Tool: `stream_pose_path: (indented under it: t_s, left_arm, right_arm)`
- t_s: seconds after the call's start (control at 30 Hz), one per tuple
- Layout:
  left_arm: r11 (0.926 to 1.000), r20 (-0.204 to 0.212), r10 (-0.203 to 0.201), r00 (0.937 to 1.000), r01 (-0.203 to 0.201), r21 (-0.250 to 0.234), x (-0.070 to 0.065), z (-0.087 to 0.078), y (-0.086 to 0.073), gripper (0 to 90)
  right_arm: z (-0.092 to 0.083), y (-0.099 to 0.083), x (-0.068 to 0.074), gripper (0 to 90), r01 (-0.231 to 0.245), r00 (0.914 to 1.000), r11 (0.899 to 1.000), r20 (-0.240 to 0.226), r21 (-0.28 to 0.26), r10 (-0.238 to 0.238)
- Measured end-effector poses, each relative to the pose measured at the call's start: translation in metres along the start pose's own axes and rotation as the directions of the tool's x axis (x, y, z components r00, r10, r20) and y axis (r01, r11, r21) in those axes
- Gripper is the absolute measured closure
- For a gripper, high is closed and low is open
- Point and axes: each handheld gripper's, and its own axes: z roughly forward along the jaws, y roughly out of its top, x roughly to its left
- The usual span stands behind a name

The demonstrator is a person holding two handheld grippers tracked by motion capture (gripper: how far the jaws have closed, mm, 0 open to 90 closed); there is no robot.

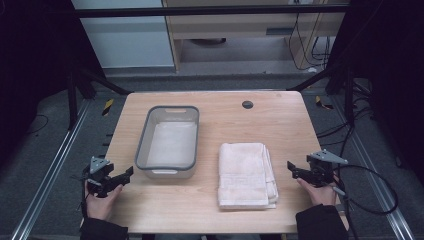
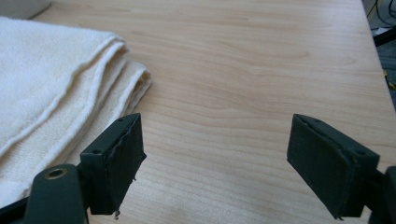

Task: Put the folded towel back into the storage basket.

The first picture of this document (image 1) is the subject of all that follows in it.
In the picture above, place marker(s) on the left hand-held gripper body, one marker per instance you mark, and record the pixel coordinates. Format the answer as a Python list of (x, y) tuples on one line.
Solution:
[(98, 178)]

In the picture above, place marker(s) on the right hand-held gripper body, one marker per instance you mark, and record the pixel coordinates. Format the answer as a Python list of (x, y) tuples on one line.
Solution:
[(320, 168)]

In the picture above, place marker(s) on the person's left hand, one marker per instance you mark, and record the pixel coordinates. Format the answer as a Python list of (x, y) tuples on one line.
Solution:
[(100, 206)]

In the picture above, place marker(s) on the person's right hand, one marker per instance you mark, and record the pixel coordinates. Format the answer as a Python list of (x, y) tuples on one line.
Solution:
[(321, 196)]

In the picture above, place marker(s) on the folded white towel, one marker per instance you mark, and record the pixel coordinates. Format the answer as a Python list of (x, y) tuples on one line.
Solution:
[(245, 175)]

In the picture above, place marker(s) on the white basin with grey rim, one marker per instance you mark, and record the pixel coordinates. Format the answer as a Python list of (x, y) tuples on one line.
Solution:
[(171, 143)]

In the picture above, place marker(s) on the yellow black striped tape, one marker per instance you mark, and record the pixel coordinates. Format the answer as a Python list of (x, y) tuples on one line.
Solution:
[(322, 104), (107, 107)]

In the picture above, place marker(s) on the black metal stand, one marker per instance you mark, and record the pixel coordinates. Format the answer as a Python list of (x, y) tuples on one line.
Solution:
[(72, 103), (349, 100)]

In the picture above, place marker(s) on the round black table grommet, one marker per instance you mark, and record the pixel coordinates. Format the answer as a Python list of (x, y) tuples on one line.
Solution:
[(247, 104)]

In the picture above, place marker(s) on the dark curtain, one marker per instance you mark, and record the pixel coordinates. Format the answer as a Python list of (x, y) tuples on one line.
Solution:
[(390, 66), (33, 66)]

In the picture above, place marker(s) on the white cabinet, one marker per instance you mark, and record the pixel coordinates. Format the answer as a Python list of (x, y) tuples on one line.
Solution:
[(126, 40)]

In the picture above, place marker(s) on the light wooden desk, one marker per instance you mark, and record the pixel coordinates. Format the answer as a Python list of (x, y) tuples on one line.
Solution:
[(240, 26)]

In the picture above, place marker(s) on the black horizontal bar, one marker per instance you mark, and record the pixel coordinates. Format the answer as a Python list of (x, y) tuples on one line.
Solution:
[(206, 11)]

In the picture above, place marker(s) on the aluminium floor rail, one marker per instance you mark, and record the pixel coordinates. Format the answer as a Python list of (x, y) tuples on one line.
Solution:
[(50, 173), (377, 180)]

